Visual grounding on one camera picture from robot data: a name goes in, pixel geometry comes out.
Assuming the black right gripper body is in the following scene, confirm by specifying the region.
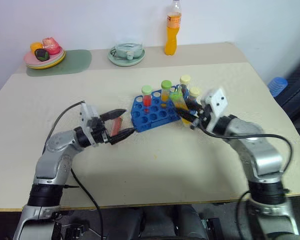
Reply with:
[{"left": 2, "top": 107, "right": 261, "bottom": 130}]
[{"left": 190, "top": 104, "right": 213, "bottom": 131}]

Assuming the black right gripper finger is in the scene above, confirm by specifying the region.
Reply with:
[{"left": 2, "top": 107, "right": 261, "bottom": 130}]
[
  {"left": 175, "top": 105, "right": 202, "bottom": 118},
  {"left": 180, "top": 113, "right": 200, "bottom": 127}
]

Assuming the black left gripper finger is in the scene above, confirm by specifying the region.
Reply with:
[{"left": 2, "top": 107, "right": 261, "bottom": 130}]
[
  {"left": 100, "top": 108, "right": 128, "bottom": 122},
  {"left": 108, "top": 127, "right": 137, "bottom": 146}
]

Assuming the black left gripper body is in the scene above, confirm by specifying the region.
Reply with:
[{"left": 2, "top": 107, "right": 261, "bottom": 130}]
[{"left": 87, "top": 116, "right": 114, "bottom": 146}]

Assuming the green-capped yellow liquid test tube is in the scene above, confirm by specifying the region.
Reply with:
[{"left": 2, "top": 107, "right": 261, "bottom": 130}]
[{"left": 169, "top": 90, "right": 194, "bottom": 126}]

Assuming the yellow-capped dark liquid test tube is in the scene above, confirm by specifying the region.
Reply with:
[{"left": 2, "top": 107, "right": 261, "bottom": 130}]
[
  {"left": 187, "top": 86, "right": 201, "bottom": 112},
  {"left": 178, "top": 74, "right": 192, "bottom": 99}
]

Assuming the green-capped orange liquid test tube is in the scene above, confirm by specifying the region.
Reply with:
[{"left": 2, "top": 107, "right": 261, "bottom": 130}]
[{"left": 160, "top": 79, "right": 173, "bottom": 103}]

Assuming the blue test tube rack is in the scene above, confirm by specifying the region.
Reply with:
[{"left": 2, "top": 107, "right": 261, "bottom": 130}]
[{"left": 129, "top": 84, "right": 192, "bottom": 133}]

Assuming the green-capped red liquid test tube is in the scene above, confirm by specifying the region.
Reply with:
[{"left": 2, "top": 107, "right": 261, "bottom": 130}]
[{"left": 141, "top": 84, "right": 154, "bottom": 114}]

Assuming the pale green round plate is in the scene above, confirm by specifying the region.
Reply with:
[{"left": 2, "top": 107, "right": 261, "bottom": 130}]
[{"left": 107, "top": 46, "right": 146, "bottom": 67}]

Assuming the green placemat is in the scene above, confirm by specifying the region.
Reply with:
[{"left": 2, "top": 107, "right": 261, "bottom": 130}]
[{"left": 25, "top": 49, "right": 93, "bottom": 78}]

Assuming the clear glass jar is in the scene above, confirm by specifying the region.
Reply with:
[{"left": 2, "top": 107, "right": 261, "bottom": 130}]
[{"left": 110, "top": 37, "right": 145, "bottom": 61}]

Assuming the orange drink plastic bottle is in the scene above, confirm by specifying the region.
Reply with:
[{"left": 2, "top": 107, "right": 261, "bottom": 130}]
[{"left": 163, "top": 0, "right": 183, "bottom": 56}]

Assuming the light green plate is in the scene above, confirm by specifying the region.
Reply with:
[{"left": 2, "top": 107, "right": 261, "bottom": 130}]
[{"left": 24, "top": 51, "right": 66, "bottom": 68}]

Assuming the yellow plate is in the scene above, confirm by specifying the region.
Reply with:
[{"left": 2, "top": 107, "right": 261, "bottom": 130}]
[{"left": 25, "top": 52, "right": 67, "bottom": 70}]

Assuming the red pink toy fruit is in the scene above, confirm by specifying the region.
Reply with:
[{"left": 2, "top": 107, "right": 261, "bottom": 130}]
[{"left": 41, "top": 36, "right": 61, "bottom": 56}]

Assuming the dark brown green toy food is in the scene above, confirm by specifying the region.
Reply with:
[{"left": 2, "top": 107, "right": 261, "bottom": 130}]
[{"left": 34, "top": 48, "right": 51, "bottom": 62}]

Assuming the black chair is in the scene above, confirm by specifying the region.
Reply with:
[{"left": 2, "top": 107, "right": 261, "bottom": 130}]
[{"left": 274, "top": 56, "right": 300, "bottom": 151}]

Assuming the pink plate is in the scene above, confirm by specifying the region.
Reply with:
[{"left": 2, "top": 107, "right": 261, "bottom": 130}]
[{"left": 23, "top": 46, "right": 65, "bottom": 66}]

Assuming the grey rounded shape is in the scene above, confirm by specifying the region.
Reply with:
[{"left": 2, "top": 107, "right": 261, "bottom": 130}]
[{"left": 141, "top": 203, "right": 210, "bottom": 240}]

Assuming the orange toy fruit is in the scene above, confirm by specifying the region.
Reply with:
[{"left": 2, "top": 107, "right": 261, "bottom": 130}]
[{"left": 29, "top": 42, "right": 44, "bottom": 53}]

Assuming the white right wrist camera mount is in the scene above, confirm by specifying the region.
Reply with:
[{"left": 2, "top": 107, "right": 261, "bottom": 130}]
[{"left": 201, "top": 87, "right": 229, "bottom": 133}]

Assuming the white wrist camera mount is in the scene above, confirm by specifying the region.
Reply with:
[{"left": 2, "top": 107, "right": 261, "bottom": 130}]
[
  {"left": 201, "top": 87, "right": 229, "bottom": 133},
  {"left": 79, "top": 100, "right": 109, "bottom": 147}
]

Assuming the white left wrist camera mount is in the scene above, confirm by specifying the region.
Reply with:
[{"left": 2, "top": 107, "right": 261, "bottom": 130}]
[{"left": 79, "top": 100, "right": 109, "bottom": 147}]

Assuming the black metal bracket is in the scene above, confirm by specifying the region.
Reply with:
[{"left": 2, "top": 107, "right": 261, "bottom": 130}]
[
  {"left": 200, "top": 216, "right": 225, "bottom": 240},
  {"left": 50, "top": 219, "right": 91, "bottom": 240}
]

